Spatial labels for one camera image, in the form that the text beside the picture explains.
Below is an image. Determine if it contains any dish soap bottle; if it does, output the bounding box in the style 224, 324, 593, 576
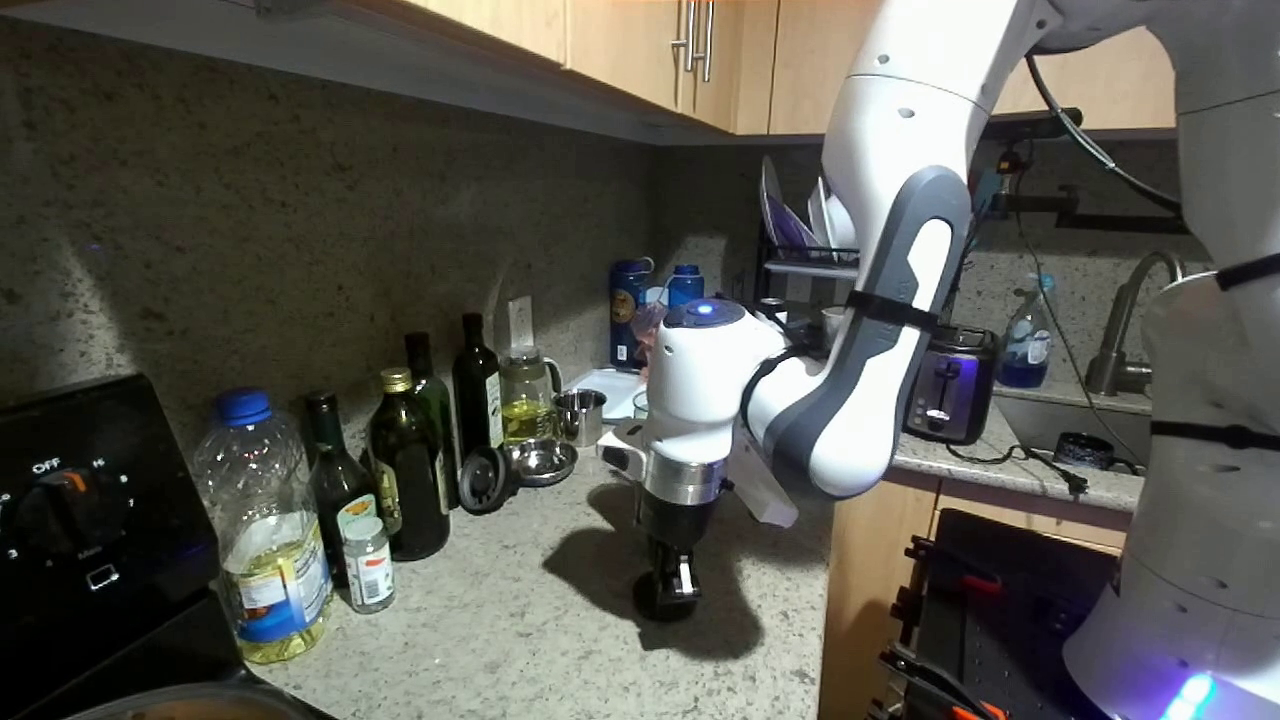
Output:
995, 269, 1051, 388

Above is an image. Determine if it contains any black toaster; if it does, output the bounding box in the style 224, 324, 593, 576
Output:
905, 324, 995, 444

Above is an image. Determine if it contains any small white-capped spice jar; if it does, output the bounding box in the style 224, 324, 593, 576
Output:
341, 513, 398, 612

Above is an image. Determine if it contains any kitchen faucet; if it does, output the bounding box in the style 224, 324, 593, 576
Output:
1082, 249, 1193, 401

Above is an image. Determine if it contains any black dish rack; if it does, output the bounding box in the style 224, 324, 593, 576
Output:
755, 161, 862, 331

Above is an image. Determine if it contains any black jar lid ring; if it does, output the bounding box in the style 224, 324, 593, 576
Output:
451, 450, 517, 520

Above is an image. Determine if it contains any white plastic tray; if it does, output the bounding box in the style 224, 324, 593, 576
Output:
571, 368, 650, 423

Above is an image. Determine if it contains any tall green glass bottle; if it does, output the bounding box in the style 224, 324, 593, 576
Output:
404, 331, 458, 509

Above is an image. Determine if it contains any blue water bottle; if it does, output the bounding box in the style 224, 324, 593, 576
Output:
667, 265, 704, 308

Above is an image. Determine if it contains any black stove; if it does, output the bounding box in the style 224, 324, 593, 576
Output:
0, 377, 331, 720

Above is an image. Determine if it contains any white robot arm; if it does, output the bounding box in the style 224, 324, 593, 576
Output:
632, 0, 1280, 720

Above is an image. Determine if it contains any dark bottle gold cap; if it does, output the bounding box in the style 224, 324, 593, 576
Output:
367, 364, 447, 562

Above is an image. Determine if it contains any glass oil cruet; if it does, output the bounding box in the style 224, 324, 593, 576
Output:
501, 297, 560, 444

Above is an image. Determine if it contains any dark green wine bottle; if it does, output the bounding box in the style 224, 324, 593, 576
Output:
304, 391, 371, 593

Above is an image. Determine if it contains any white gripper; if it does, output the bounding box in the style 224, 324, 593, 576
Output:
650, 500, 714, 601

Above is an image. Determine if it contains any dark olive oil bottle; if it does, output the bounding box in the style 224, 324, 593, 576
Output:
451, 314, 501, 452

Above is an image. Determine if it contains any large plastic oil bottle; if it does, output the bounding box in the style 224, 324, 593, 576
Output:
193, 388, 331, 663

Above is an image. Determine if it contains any small steel bowl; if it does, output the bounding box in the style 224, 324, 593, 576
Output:
506, 440, 576, 488

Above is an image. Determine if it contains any blue canister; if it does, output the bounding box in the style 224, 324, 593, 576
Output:
607, 256, 656, 368

